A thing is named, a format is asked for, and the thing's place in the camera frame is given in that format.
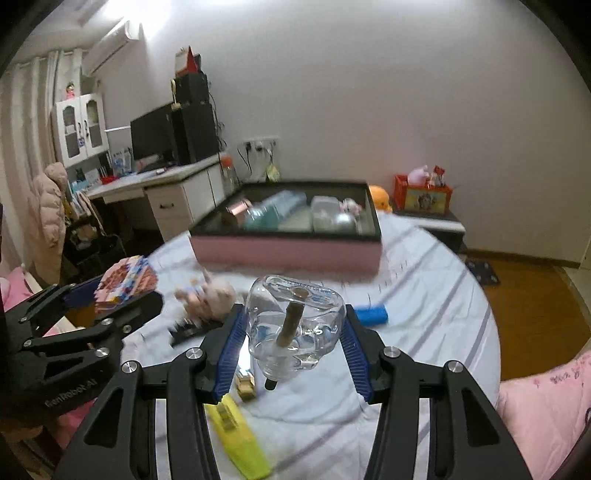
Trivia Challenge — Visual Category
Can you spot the black comb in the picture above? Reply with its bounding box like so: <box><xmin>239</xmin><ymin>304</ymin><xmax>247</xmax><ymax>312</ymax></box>
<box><xmin>168</xmin><ymin>318</ymin><xmax>227</xmax><ymax>347</ymax></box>

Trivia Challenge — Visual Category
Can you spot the pink quilt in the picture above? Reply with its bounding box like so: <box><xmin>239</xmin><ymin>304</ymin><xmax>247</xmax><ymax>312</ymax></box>
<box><xmin>496</xmin><ymin>348</ymin><xmax>591</xmax><ymax>480</ymax></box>

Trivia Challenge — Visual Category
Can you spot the beige curtain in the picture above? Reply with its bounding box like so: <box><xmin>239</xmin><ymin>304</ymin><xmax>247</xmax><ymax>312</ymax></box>
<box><xmin>0</xmin><ymin>48</ymin><xmax>84</xmax><ymax>287</ymax></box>

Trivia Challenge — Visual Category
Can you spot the white wall socket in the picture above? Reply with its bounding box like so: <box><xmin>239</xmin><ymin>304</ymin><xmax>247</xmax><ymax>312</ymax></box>
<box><xmin>238</xmin><ymin>135</ymin><xmax>280</xmax><ymax>151</ymax></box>

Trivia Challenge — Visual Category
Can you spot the pink pig figurine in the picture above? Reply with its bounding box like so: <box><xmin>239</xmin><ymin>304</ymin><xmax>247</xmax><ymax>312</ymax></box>
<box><xmin>174</xmin><ymin>272</ymin><xmax>238</xmax><ymax>324</ymax></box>

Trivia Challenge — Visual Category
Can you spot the orange octopus plush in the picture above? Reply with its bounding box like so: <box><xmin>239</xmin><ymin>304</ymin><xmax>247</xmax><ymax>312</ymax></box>
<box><xmin>368</xmin><ymin>185</ymin><xmax>393</xmax><ymax>213</ymax></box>

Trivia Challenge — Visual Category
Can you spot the black computer monitor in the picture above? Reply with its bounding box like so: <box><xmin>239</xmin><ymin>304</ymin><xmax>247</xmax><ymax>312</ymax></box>
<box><xmin>130</xmin><ymin>102</ymin><xmax>178</xmax><ymax>169</ymax></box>

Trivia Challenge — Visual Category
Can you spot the wall power outlet with plugs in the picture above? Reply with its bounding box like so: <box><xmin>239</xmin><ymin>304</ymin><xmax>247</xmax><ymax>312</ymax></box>
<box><xmin>238</xmin><ymin>143</ymin><xmax>273</xmax><ymax>176</ymax></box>

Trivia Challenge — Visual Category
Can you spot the clear glass bottle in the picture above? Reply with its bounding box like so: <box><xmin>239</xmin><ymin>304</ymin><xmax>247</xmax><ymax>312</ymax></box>
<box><xmin>244</xmin><ymin>274</ymin><xmax>347</xmax><ymax>391</ymax></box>

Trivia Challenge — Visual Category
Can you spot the pink puffer jacket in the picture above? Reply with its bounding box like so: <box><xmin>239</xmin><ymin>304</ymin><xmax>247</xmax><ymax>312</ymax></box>
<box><xmin>25</xmin><ymin>161</ymin><xmax>68</xmax><ymax>282</ymax></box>

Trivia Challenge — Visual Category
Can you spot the dark patterned slipper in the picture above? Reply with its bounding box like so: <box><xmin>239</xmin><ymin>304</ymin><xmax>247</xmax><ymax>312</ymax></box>
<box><xmin>464</xmin><ymin>258</ymin><xmax>502</xmax><ymax>287</ymax></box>

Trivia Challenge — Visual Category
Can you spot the white round table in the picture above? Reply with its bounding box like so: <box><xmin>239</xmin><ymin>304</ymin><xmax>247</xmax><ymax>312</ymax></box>
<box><xmin>120</xmin><ymin>215</ymin><xmax>502</xmax><ymax>480</ymax></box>

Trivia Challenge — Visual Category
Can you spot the white rounded plastic case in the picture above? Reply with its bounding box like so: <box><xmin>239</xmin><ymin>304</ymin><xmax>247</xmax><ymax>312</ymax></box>
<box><xmin>311</xmin><ymin>195</ymin><xmax>345</xmax><ymax>232</ymax></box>

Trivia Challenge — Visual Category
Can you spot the colourful patterned pouch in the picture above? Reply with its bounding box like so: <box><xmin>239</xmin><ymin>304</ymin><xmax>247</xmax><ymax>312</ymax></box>
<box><xmin>95</xmin><ymin>256</ymin><xmax>160</xmax><ymax>315</ymax></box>

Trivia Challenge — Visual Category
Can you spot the clear plastic floss box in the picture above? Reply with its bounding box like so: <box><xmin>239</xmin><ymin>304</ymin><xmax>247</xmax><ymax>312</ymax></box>
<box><xmin>261</xmin><ymin>191</ymin><xmax>309</xmax><ymax>222</ymax></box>

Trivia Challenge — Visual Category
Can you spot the gold lipstick tube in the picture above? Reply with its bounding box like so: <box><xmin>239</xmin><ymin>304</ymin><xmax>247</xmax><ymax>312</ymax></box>
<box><xmin>235</xmin><ymin>371</ymin><xmax>257</xmax><ymax>402</ymax></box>

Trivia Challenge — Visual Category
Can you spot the black chair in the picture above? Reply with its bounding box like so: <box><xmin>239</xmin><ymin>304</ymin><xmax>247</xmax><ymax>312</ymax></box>
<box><xmin>62</xmin><ymin>217</ymin><xmax>127</xmax><ymax>278</ymax></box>

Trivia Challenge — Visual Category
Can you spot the rose gold tin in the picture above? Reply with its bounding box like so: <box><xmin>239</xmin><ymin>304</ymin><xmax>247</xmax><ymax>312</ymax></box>
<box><xmin>225</xmin><ymin>199</ymin><xmax>252</xmax><ymax>228</ymax></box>

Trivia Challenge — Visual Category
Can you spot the white desk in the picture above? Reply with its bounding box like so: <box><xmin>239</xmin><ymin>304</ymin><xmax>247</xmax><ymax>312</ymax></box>
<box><xmin>85</xmin><ymin>154</ymin><xmax>227</xmax><ymax>232</ymax></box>

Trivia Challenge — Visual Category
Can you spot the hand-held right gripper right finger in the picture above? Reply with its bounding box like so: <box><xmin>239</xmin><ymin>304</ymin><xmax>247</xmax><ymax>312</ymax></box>
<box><xmin>339</xmin><ymin>304</ymin><xmax>532</xmax><ymax>480</ymax></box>

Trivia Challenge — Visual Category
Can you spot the white round jar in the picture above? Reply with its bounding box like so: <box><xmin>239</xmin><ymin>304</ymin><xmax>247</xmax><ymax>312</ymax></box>
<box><xmin>335</xmin><ymin>213</ymin><xmax>361</xmax><ymax>235</ymax></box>

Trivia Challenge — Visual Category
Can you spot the black speaker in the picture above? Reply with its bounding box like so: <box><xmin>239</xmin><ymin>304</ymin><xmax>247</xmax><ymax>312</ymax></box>
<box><xmin>172</xmin><ymin>71</ymin><xmax>209</xmax><ymax>107</ymax></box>

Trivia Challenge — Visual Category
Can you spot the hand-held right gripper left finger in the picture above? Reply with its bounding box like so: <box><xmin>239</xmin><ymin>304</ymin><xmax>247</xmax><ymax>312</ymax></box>
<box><xmin>54</xmin><ymin>304</ymin><xmax>246</xmax><ymax>480</ymax></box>

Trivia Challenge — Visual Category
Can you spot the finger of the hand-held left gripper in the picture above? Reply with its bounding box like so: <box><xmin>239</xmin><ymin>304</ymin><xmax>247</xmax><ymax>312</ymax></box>
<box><xmin>18</xmin><ymin>279</ymin><xmax>105</xmax><ymax>326</ymax></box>
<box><xmin>23</xmin><ymin>292</ymin><xmax>164</xmax><ymax>365</ymax></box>

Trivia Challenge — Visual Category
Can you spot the yellow highlighter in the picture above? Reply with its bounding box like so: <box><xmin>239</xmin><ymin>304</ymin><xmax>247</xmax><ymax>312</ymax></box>
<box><xmin>205</xmin><ymin>392</ymin><xmax>273</xmax><ymax>478</ymax></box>

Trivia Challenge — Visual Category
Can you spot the black keyboard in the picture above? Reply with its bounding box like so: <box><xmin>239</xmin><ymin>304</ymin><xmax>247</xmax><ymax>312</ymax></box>
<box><xmin>134</xmin><ymin>161</ymin><xmax>176</xmax><ymax>175</ymax></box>

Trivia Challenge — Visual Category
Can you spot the white glass door cabinet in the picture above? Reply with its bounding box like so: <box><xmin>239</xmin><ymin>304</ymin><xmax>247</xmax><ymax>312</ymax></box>
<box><xmin>52</xmin><ymin>92</ymin><xmax>110</xmax><ymax>168</ymax></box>

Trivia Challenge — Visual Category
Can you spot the pink storage box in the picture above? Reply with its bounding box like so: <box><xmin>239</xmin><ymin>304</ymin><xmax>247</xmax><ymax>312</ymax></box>
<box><xmin>189</xmin><ymin>180</ymin><xmax>384</xmax><ymax>278</ymax></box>

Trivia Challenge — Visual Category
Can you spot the red cap bottle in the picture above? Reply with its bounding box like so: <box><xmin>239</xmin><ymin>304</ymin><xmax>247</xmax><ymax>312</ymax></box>
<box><xmin>219</xmin><ymin>154</ymin><xmax>238</xmax><ymax>195</ymax></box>

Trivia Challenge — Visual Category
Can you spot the red storage crate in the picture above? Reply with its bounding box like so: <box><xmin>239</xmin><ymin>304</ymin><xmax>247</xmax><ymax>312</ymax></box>
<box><xmin>394</xmin><ymin>174</ymin><xmax>453</xmax><ymax>215</ymax></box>

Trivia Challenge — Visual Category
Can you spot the white air conditioner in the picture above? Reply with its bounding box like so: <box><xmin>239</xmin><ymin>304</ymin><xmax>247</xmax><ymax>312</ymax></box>
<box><xmin>81</xmin><ymin>21</ymin><xmax>141</xmax><ymax>77</ymax></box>

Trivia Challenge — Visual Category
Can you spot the red white box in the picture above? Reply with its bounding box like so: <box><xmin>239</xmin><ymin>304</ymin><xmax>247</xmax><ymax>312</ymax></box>
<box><xmin>174</xmin><ymin>46</ymin><xmax>201</xmax><ymax>77</ymax></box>

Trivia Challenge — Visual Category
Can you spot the blue marker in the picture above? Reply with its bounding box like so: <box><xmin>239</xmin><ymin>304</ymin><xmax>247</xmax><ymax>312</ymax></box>
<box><xmin>355</xmin><ymin>305</ymin><xmax>389</xmax><ymax>326</ymax></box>

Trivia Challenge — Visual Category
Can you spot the black computer tower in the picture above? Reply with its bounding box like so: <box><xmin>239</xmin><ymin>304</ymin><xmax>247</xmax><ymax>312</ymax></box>
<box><xmin>172</xmin><ymin>102</ymin><xmax>220</xmax><ymax>163</ymax></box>

